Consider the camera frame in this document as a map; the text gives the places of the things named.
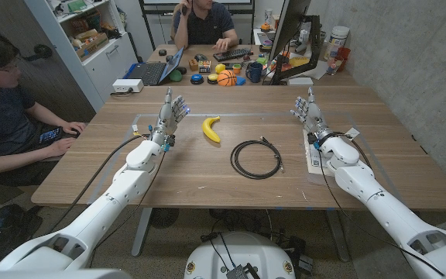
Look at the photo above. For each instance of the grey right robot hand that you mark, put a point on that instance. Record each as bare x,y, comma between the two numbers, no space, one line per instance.
313,116

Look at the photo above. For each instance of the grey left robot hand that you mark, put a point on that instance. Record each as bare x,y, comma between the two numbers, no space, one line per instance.
167,122

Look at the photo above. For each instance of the yellow toy banana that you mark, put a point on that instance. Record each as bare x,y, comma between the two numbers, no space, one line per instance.
208,129

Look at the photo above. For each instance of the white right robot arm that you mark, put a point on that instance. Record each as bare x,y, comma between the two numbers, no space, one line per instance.
362,182

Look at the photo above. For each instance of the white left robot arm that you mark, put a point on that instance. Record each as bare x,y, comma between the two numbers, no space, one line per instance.
130,182

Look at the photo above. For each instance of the printed paper sheet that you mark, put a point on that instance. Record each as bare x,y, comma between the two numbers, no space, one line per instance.
311,159

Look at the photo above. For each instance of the orange toy basketball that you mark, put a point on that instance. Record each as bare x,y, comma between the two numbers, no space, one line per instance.
227,78

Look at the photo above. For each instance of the yellow toy lemon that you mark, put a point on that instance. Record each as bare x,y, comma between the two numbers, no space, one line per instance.
220,68

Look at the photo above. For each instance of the green ball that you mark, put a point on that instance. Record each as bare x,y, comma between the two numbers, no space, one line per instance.
175,76

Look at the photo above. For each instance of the blue open laptop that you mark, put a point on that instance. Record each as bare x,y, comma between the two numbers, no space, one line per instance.
149,73

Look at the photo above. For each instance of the blue black puck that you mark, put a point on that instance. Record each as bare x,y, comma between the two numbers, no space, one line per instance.
197,79

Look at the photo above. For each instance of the clear drinking glass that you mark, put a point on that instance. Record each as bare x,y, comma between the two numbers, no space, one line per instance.
332,66

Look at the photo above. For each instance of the white power box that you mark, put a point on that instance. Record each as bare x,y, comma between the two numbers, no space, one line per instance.
127,85

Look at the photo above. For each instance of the yellow black puck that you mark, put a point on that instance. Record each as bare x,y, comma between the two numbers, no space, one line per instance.
212,78

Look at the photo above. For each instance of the brown wooden cube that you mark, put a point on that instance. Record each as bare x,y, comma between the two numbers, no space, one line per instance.
193,64

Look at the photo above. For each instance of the colourful small box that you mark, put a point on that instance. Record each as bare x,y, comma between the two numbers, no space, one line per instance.
204,66

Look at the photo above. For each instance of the red cup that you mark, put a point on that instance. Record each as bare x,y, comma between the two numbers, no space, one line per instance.
344,54

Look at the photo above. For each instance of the black computer mouse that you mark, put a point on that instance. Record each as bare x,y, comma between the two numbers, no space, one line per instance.
201,57

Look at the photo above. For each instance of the dark blue mug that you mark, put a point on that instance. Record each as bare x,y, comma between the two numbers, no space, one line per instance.
254,72

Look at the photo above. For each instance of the white wipes canister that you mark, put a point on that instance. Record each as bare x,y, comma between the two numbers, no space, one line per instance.
337,40

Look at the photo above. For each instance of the white shelf cabinet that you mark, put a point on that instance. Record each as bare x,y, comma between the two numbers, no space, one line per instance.
107,66

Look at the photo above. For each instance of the black keyboard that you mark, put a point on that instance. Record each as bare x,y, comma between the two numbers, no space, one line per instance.
232,54

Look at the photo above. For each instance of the black computer monitor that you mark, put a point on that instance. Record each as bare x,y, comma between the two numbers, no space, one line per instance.
289,23

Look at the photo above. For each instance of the cardboard box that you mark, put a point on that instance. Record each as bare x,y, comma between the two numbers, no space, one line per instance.
93,45

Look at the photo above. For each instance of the person in dark polo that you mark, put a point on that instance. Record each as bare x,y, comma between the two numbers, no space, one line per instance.
207,23

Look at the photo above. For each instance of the grey table leg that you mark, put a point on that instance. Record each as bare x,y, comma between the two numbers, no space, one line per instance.
141,232
338,234

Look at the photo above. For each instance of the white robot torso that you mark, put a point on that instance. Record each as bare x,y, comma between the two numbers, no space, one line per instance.
246,252

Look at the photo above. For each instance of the person with black hair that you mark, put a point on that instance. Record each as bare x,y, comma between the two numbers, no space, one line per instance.
2,116

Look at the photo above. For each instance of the black backpack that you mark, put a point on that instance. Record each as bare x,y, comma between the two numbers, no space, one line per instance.
2,236

